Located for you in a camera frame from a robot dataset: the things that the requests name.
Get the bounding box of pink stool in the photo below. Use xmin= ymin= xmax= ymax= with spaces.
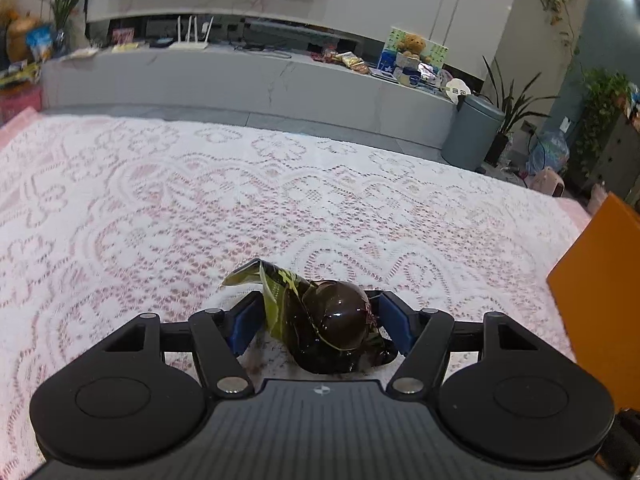
xmin=529 ymin=167 xmax=565 ymax=197

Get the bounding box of dark cabinet with vine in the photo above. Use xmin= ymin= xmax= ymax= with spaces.
xmin=572 ymin=68 xmax=639 ymax=198

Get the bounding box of golden gourd ornament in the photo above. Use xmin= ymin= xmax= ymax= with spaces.
xmin=6 ymin=14 xmax=41 ymax=63

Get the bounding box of orange storage box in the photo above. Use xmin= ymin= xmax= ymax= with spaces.
xmin=547 ymin=194 xmax=639 ymax=410

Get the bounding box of white wifi router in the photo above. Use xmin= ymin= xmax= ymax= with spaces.
xmin=168 ymin=15 xmax=214 ymax=51

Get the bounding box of dark olive snack pouch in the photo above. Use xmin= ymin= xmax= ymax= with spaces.
xmin=222 ymin=259 xmax=398 ymax=375

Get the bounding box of white lace tablecloth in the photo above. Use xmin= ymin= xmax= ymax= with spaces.
xmin=1 ymin=110 xmax=587 ymax=479

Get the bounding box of grey tv bench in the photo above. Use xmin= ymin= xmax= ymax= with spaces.
xmin=41 ymin=47 xmax=456 ymax=148

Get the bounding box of pink storage crate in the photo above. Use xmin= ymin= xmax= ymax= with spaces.
xmin=0 ymin=84 xmax=42 ymax=124

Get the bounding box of teddy bear gift box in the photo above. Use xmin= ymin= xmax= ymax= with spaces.
xmin=376 ymin=27 xmax=448 ymax=84

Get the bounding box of grey trash bin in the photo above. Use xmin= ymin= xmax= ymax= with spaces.
xmin=440 ymin=94 xmax=504 ymax=171

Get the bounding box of potted plant right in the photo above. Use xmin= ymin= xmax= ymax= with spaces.
xmin=483 ymin=58 xmax=556 ymax=167

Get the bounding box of water jug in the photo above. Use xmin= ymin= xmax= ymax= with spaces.
xmin=525 ymin=130 xmax=570 ymax=176

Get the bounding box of potted plant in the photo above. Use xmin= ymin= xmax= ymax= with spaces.
xmin=483 ymin=58 xmax=556 ymax=167
xmin=36 ymin=0 xmax=101 ymax=57

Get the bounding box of potted plant left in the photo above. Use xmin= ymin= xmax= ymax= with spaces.
xmin=36 ymin=0 xmax=101 ymax=57

